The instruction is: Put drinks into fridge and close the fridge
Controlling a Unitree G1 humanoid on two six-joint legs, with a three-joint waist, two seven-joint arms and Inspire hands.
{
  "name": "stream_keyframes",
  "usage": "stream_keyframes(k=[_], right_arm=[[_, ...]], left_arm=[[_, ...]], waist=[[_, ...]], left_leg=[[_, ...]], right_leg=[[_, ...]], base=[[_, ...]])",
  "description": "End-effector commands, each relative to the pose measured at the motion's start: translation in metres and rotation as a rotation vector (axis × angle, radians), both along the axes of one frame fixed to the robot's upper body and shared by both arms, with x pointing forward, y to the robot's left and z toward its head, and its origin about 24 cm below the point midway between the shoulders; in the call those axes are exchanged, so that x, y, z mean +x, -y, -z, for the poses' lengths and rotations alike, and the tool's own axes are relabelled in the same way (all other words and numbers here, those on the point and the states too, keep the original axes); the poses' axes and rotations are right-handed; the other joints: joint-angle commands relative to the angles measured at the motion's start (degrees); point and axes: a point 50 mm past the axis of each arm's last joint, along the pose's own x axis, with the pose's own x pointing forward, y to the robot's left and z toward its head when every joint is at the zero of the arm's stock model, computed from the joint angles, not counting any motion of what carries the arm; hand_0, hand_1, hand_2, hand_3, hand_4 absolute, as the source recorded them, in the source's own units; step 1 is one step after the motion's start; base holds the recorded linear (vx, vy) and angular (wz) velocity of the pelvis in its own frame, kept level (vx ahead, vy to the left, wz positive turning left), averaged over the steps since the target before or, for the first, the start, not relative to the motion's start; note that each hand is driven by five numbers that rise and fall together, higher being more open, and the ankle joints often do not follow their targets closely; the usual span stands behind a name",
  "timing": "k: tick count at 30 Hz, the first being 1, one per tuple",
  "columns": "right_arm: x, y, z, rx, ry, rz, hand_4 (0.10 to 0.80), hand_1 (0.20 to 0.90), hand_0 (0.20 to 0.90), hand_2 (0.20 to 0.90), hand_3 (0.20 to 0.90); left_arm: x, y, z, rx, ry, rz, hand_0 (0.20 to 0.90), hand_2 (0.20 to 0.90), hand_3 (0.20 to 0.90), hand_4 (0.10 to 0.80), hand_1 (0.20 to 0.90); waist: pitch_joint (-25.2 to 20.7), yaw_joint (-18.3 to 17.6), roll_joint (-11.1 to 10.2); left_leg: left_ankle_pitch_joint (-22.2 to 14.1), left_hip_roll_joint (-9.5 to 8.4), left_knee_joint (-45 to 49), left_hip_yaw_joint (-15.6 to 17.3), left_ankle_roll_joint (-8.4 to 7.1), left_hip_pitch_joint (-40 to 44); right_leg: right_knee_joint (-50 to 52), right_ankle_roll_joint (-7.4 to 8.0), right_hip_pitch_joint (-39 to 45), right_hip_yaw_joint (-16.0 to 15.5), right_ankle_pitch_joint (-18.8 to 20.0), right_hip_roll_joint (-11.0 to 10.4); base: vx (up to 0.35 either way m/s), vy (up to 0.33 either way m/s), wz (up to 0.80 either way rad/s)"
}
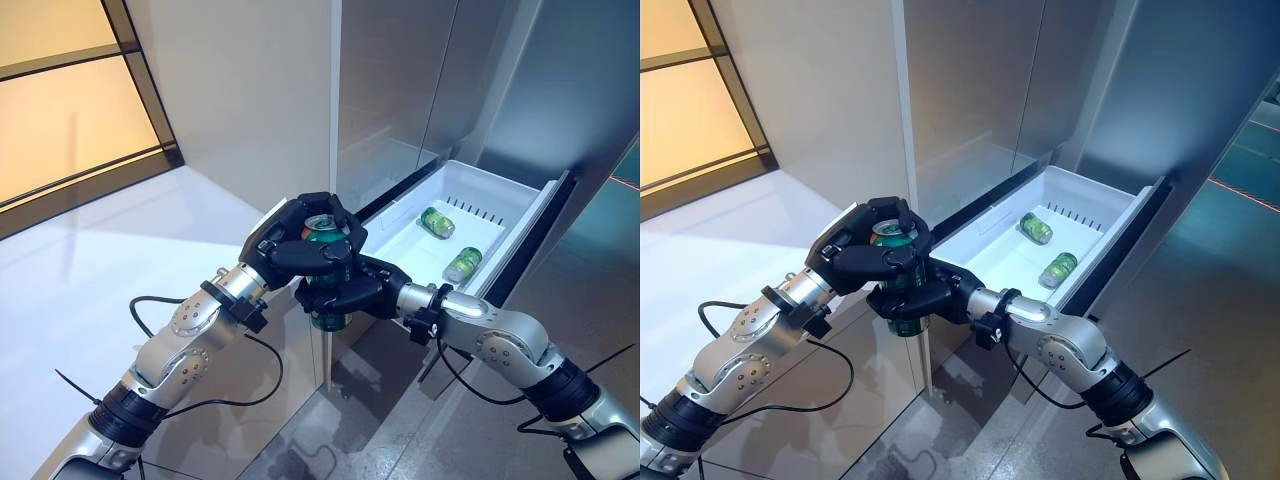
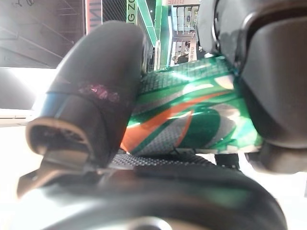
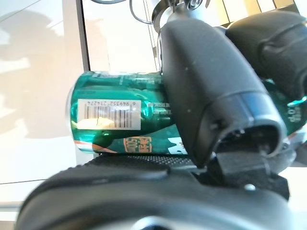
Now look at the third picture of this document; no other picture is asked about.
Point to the green soda can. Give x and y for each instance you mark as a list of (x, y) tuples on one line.
[(115, 91)]

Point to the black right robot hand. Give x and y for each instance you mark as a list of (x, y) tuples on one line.
[(204, 83)]

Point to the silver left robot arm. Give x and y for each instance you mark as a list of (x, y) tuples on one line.
[(189, 7)]

